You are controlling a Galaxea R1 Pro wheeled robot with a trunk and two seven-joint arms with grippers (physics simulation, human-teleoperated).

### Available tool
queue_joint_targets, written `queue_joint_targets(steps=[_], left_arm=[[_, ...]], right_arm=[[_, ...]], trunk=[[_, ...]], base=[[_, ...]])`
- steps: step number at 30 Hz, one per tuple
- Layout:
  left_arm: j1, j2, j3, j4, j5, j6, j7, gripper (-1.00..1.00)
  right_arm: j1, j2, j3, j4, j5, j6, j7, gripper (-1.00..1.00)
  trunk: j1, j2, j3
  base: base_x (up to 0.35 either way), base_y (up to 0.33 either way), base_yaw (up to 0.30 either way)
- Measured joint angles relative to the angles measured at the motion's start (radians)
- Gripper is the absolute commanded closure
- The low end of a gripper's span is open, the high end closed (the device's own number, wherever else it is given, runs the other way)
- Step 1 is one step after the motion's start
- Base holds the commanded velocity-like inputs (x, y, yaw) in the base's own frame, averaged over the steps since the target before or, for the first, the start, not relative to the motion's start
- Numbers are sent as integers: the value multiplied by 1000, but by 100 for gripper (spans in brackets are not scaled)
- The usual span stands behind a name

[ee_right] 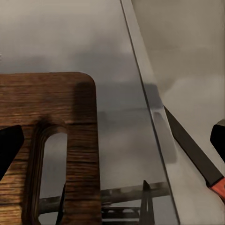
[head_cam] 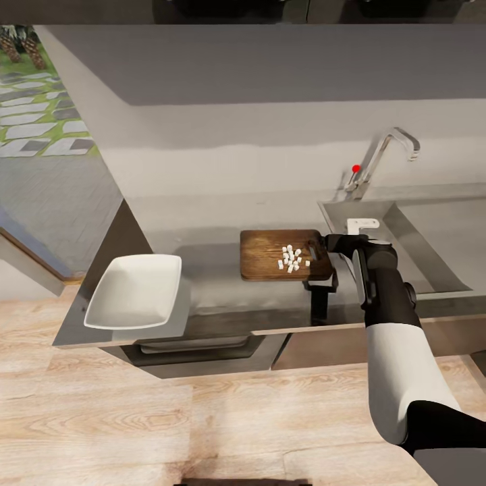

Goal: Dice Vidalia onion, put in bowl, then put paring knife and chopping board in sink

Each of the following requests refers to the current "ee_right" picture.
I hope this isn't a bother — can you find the parer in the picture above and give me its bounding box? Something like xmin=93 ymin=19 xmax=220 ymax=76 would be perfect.
xmin=164 ymin=106 xmax=225 ymax=202

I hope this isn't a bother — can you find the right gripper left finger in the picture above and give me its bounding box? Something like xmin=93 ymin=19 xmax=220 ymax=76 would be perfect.
xmin=0 ymin=125 xmax=24 ymax=181

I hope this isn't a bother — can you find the cutting board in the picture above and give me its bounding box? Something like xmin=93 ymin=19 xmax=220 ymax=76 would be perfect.
xmin=0 ymin=72 xmax=102 ymax=225

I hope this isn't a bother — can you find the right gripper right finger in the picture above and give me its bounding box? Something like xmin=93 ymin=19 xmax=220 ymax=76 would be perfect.
xmin=210 ymin=124 xmax=225 ymax=162

